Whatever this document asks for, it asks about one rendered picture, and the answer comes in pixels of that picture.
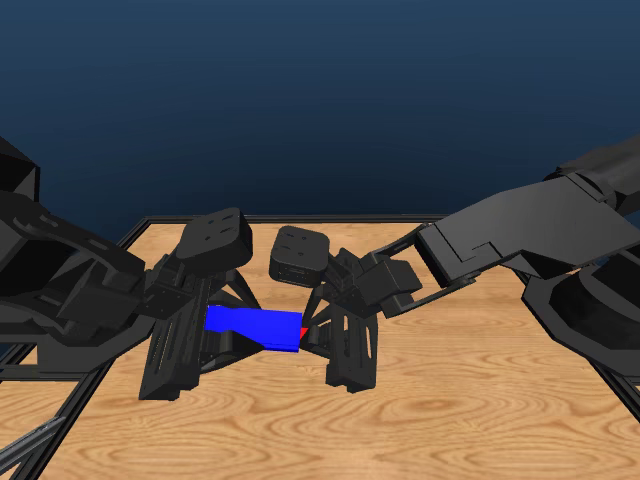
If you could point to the thin red peg bar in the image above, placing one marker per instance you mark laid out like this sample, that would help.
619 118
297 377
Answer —
303 334

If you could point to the blue hollow socket block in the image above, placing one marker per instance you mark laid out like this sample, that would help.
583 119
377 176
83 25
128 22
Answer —
260 327

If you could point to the black table frame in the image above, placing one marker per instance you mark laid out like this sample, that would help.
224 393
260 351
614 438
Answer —
300 218

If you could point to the grey metal frame strut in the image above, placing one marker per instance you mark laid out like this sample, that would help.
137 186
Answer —
30 442

